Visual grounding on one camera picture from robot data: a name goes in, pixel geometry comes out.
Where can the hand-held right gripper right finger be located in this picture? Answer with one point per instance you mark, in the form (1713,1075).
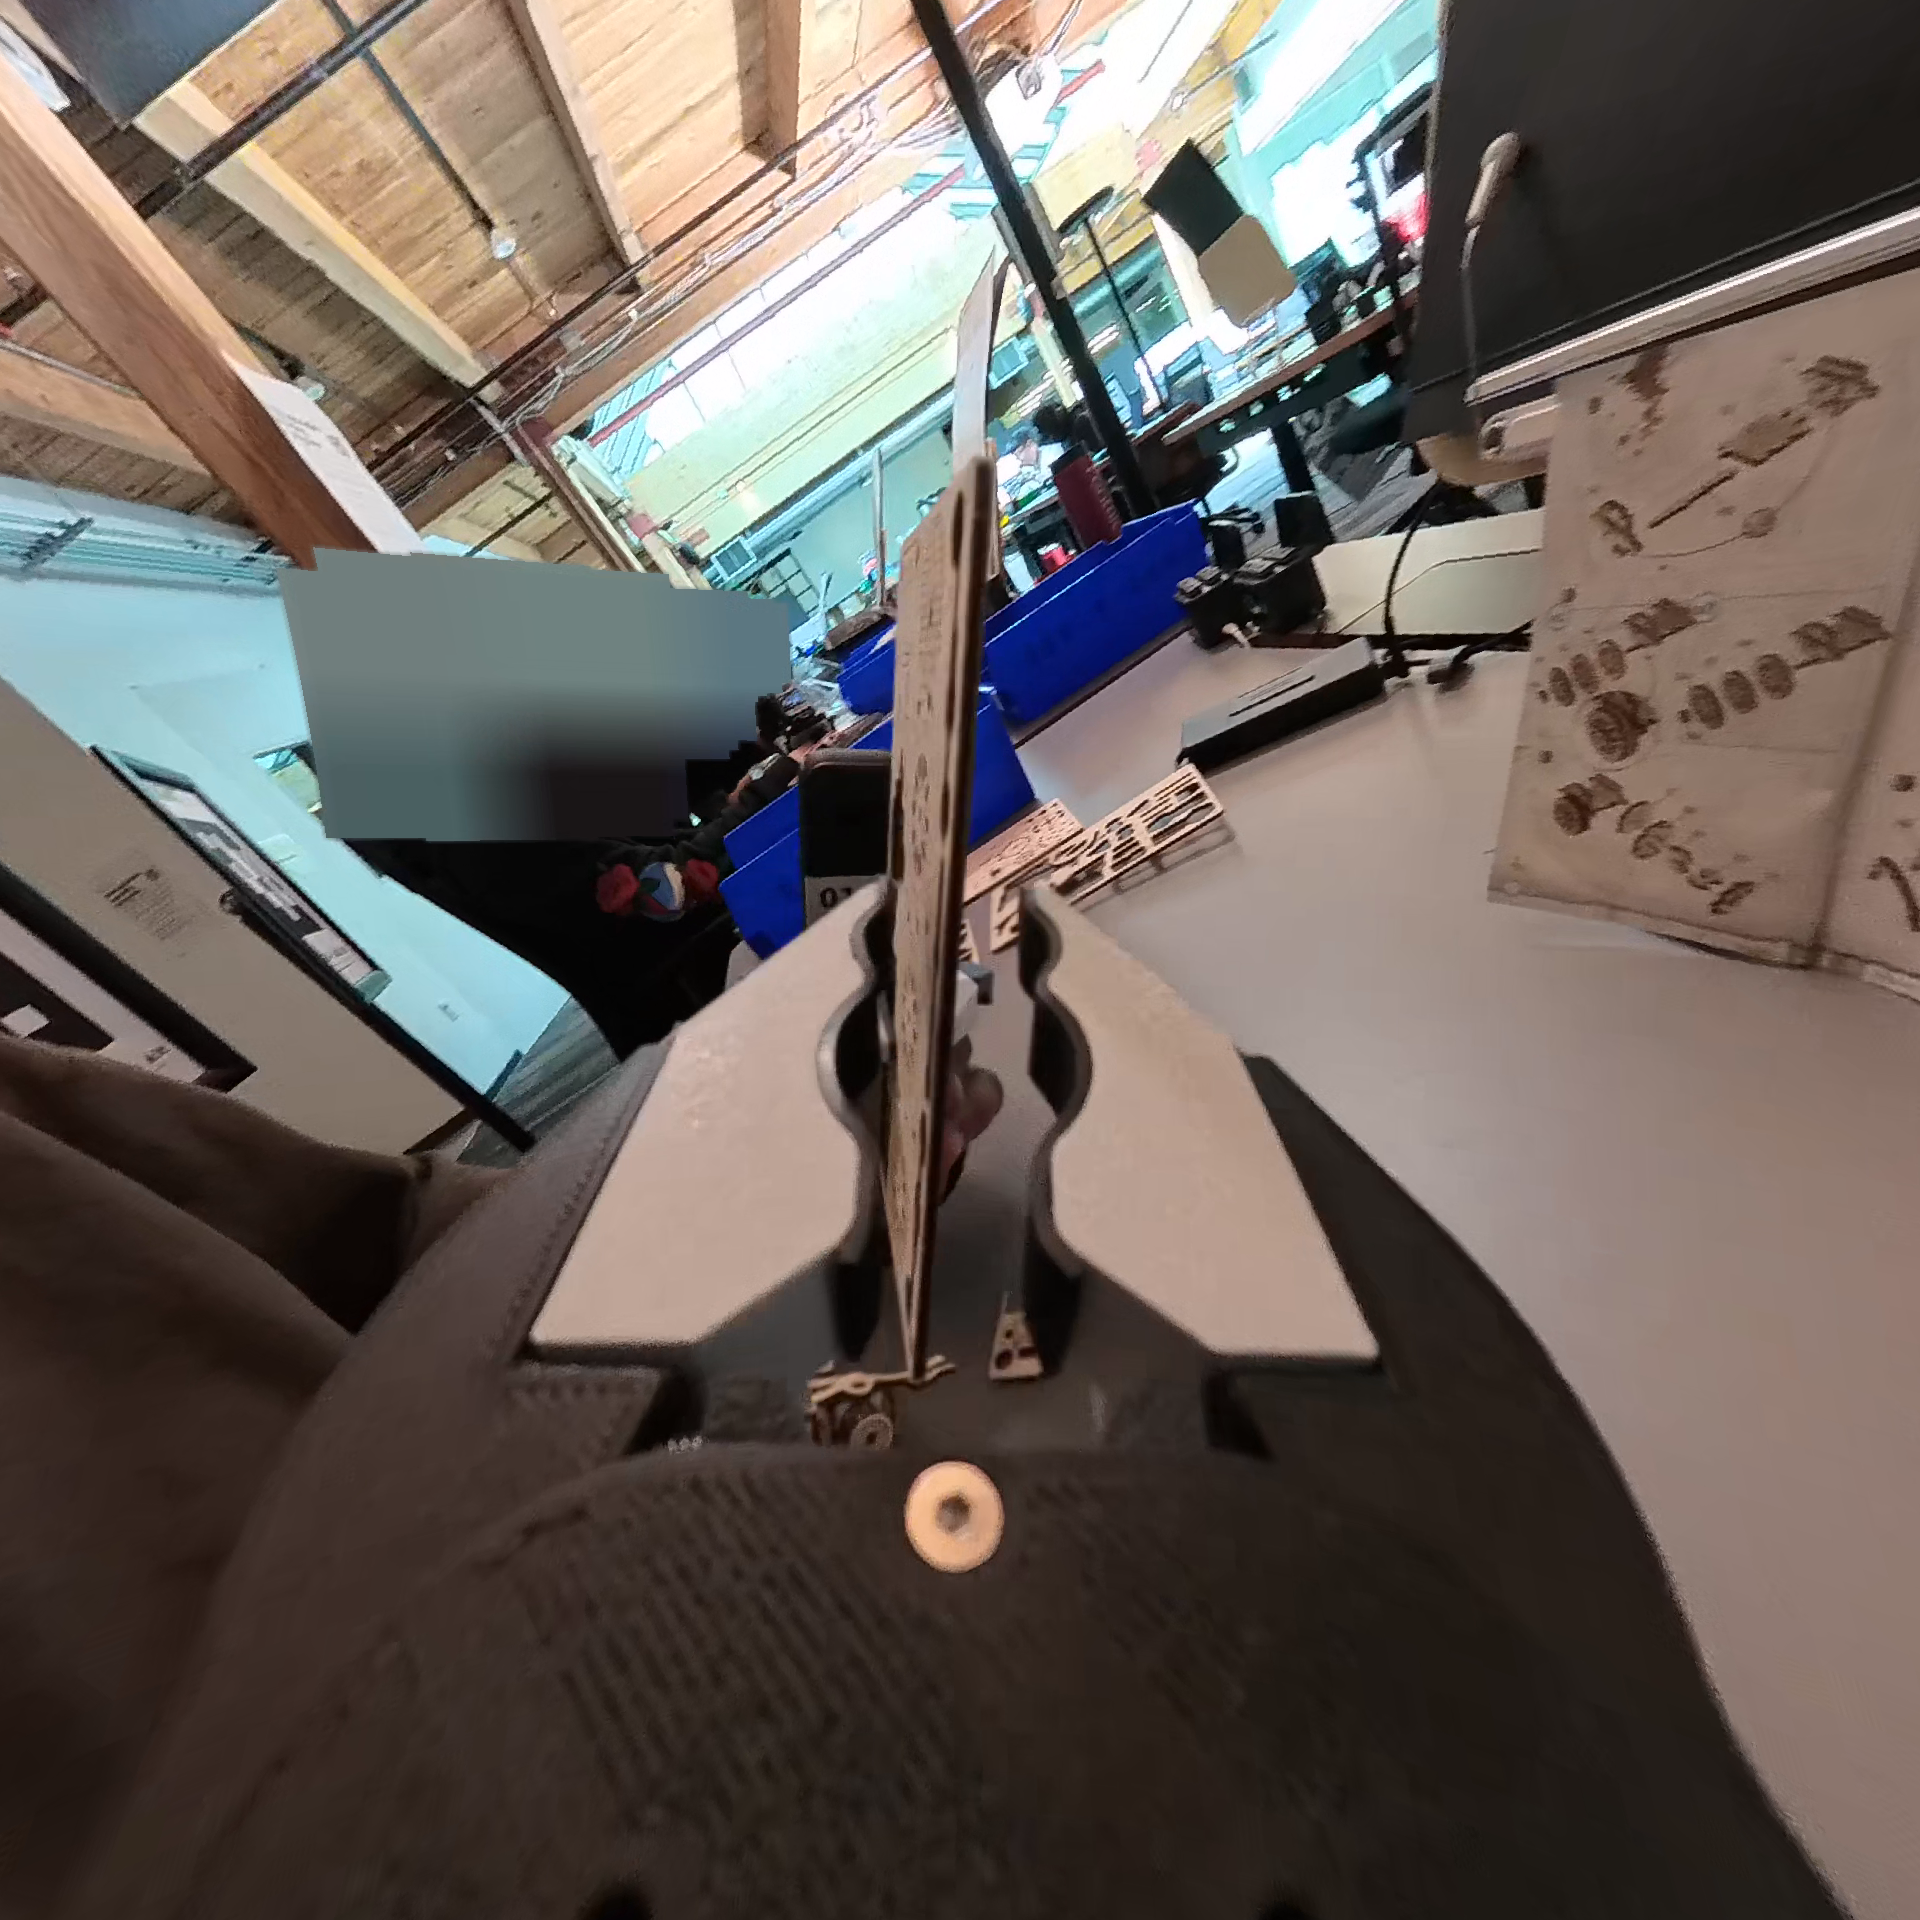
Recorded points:
(1200,1200)

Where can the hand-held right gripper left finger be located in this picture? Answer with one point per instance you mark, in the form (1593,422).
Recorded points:
(704,1185)

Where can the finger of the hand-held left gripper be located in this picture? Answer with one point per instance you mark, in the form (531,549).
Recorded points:
(978,989)

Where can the wooden puzzle sheet with wheels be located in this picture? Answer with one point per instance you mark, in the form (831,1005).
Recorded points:
(931,901)

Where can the grey desk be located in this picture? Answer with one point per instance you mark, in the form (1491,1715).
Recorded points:
(1499,1125)

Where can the person's left hand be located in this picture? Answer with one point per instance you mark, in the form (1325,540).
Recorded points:
(973,1117)

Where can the blue plastic bin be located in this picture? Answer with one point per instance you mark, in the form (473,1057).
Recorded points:
(1095,598)
(764,869)

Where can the small wooden triangle piece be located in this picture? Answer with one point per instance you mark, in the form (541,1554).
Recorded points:
(1012,1358)

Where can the black flat power box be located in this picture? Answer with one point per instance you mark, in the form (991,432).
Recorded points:
(1276,704)

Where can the black battery charger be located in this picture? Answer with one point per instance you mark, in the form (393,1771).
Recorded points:
(1282,593)
(1212,608)

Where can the white monitor stand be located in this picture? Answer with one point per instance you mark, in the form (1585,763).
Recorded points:
(1441,578)

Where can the wooden background table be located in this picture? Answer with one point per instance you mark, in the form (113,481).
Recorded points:
(1289,369)

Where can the framed marker poster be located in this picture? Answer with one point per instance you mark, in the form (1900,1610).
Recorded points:
(89,974)

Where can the printed instruction booklet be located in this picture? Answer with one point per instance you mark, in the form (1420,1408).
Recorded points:
(1680,675)

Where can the black and tan hanging panel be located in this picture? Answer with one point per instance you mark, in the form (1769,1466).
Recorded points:
(1194,195)

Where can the wooden puzzle frame sheet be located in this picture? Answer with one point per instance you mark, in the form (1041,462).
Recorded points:
(1036,854)
(1200,819)

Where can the framed wall poster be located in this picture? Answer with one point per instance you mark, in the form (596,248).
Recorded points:
(224,854)

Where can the wooden post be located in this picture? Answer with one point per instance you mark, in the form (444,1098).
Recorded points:
(136,299)

